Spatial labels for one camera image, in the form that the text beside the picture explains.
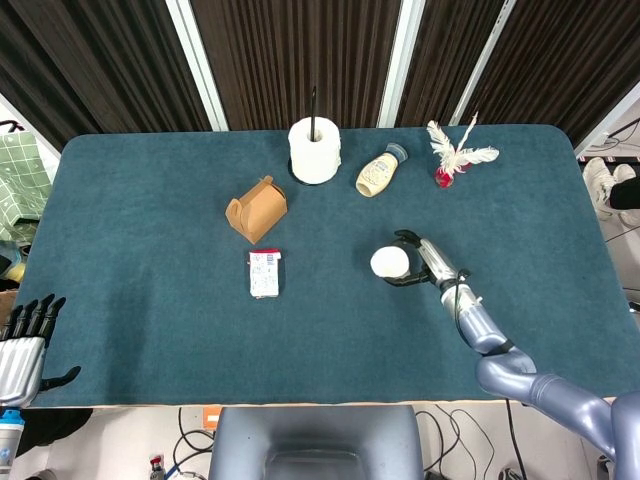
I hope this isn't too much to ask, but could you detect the white feather shuttlecock red base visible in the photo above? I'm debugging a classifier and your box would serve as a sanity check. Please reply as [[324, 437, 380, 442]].
[[426, 111, 501, 190]]

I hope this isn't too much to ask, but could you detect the white paper cup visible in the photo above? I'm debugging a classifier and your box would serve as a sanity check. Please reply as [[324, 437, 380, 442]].
[[370, 245, 410, 280]]

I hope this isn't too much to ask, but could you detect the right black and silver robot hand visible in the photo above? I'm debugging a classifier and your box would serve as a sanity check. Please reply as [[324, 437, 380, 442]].
[[382, 229, 472, 291]]

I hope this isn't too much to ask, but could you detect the dark teal table mat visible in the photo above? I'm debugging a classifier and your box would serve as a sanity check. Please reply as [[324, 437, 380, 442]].
[[17, 123, 632, 407]]

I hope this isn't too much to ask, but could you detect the white paper towel roll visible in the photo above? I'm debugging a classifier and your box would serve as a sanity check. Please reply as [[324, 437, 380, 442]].
[[287, 117, 343, 183]]

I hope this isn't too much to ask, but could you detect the black floor cable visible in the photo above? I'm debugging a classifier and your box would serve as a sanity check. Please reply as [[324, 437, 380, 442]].
[[172, 407, 216, 474], [414, 404, 496, 480]]

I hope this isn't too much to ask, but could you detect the green checked bag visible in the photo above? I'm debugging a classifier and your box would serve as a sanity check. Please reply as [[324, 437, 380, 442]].
[[0, 132, 54, 242]]

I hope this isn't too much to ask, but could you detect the cream mayonnaise squeeze bottle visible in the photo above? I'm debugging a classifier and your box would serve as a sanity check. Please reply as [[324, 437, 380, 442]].
[[355, 142, 409, 198]]

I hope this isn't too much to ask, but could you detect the white sneaker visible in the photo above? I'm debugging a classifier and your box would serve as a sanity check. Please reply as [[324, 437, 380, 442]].
[[612, 163, 638, 226], [582, 156, 614, 220]]

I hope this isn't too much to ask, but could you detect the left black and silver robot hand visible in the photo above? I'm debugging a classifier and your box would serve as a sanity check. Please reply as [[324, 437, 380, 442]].
[[0, 294, 82, 408]]

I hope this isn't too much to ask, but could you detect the black trouser leg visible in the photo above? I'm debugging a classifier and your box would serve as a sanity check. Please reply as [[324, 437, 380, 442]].
[[608, 179, 640, 211]]

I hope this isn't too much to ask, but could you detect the white partition frame post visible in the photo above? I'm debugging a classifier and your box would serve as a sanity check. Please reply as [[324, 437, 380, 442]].
[[574, 79, 640, 156], [166, 0, 230, 132], [377, 0, 426, 129], [449, 0, 519, 126]]

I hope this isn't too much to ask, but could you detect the grey robot torso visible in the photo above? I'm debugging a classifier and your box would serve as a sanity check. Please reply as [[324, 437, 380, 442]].
[[208, 405, 425, 480]]

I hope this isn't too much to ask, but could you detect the white toilet paper roll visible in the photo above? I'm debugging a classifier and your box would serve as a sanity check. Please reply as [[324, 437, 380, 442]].
[[288, 85, 334, 187]]

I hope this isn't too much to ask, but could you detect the brown kraft paper box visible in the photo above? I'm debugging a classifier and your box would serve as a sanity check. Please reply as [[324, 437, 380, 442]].
[[224, 175, 289, 246]]

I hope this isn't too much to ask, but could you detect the small white printed carton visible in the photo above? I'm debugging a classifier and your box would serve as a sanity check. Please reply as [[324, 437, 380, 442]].
[[248, 248, 283, 300]]

